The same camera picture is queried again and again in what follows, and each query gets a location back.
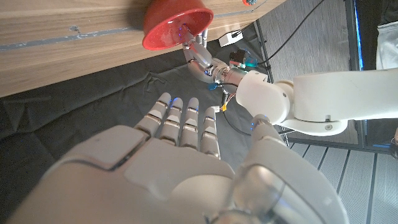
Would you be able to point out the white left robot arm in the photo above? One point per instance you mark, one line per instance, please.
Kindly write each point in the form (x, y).
(342, 93)

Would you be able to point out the red bowl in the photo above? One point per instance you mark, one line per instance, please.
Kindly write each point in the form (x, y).
(168, 28)

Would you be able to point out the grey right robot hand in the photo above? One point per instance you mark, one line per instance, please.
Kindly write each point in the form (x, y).
(174, 186)

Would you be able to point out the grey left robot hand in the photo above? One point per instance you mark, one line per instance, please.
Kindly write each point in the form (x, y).
(200, 59)

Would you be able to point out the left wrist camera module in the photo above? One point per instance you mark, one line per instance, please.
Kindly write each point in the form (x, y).
(242, 59)

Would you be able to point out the white power strip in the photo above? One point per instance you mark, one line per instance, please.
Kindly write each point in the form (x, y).
(230, 38)

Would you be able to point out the black backdrop frame pole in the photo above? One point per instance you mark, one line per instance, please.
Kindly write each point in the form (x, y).
(264, 56)

